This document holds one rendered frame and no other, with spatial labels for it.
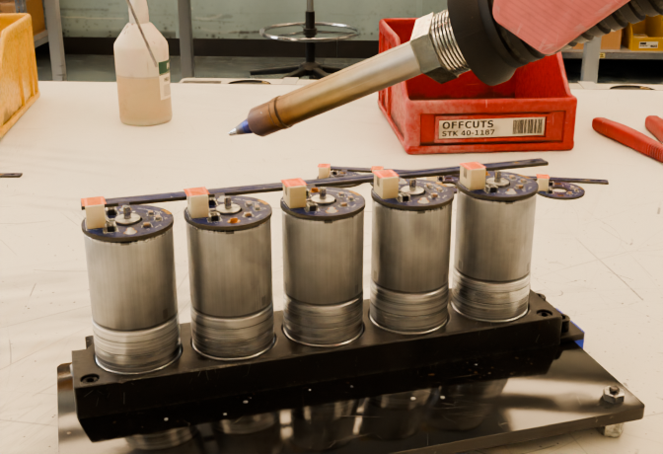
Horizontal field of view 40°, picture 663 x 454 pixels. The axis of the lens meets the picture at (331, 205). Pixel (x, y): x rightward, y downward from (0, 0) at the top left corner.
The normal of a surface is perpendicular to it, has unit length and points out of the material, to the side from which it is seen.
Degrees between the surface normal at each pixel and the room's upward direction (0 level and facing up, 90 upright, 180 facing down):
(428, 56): 89
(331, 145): 0
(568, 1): 98
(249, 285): 90
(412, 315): 90
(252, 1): 90
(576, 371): 0
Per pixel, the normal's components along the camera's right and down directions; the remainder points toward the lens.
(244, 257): 0.40, 0.32
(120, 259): -0.02, 0.35
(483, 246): -0.44, 0.31
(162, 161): 0.00, -0.94
